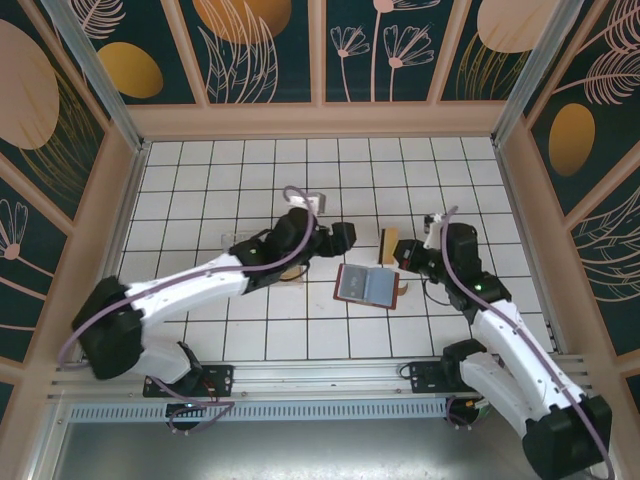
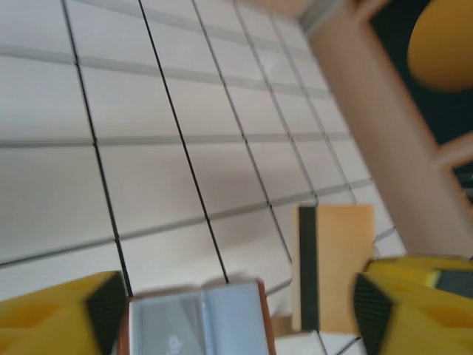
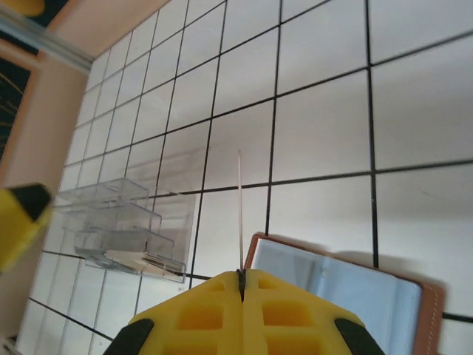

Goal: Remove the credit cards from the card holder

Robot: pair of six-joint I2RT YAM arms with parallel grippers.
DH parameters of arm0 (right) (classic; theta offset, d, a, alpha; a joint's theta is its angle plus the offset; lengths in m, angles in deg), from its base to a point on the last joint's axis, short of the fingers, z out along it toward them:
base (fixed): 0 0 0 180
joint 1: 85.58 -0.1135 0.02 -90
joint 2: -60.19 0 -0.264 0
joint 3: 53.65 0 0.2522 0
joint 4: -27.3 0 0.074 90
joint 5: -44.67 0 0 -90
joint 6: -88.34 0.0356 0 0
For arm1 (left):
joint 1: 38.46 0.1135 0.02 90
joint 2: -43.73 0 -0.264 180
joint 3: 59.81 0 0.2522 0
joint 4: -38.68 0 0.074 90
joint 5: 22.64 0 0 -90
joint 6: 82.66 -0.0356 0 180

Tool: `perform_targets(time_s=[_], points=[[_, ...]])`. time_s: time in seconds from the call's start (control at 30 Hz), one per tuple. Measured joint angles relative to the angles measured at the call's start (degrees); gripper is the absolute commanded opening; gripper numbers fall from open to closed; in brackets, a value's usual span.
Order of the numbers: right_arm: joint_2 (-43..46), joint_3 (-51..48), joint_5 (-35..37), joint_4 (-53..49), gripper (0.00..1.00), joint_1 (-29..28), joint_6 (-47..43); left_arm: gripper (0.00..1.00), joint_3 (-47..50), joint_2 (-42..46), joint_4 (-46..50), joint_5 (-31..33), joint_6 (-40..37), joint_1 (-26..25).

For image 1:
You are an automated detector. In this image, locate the brown leather card holder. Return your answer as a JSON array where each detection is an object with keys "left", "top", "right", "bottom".
[{"left": 332, "top": 263, "right": 412, "bottom": 310}]

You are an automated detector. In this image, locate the clear plastic tray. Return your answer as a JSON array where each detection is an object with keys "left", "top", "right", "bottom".
[{"left": 219, "top": 231, "right": 261, "bottom": 252}]

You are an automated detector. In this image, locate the grey metal panel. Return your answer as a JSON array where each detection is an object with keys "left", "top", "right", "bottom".
[{"left": 47, "top": 419, "right": 606, "bottom": 480}]

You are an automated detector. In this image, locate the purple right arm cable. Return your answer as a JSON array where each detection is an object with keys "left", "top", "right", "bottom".
[{"left": 439, "top": 204, "right": 616, "bottom": 480}]

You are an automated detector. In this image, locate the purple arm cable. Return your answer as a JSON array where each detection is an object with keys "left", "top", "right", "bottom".
[
  {"left": 58, "top": 187, "right": 321, "bottom": 435},
  {"left": 439, "top": 204, "right": 616, "bottom": 480}
]

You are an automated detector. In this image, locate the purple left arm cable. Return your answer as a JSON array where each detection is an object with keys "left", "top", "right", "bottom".
[{"left": 58, "top": 187, "right": 321, "bottom": 435}]

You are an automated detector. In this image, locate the thin black right gripper cable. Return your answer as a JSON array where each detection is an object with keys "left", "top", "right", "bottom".
[{"left": 423, "top": 279, "right": 454, "bottom": 307}]

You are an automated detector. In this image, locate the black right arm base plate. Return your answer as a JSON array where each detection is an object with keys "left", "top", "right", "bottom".
[{"left": 409, "top": 359, "right": 469, "bottom": 396}]

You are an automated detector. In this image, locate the aluminium mounting rail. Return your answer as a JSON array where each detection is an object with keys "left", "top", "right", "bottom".
[{"left": 47, "top": 354, "right": 594, "bottom": 401}]

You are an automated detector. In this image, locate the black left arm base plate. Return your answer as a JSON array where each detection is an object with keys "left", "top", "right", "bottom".
[{"left": 143, "top": 363, "right": 235, "bottom": 399}]

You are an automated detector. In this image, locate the aluminium side rail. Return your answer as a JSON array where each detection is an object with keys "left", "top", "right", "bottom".
[{"left": 74, "top": 142, "right": 151, "bottom": 364}]

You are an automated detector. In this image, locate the slotted metal cable duct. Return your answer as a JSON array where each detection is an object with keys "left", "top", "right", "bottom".
[{"left": 67, "top": 402, "right": 451, "bottom": 425}]

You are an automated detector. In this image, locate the aluminium corner post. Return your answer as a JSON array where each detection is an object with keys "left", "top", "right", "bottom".
[
  {"left": 492, "top": 0, "right": 599, "bottom": 146},
  {"left": 42, "top": 0, "right": 149, "bottom": 151}
]

